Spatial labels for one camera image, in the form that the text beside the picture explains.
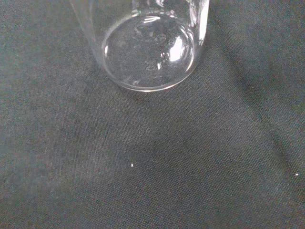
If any black bench cloth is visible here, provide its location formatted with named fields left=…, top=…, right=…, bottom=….
left=0, top=0, right=305, bottom=229

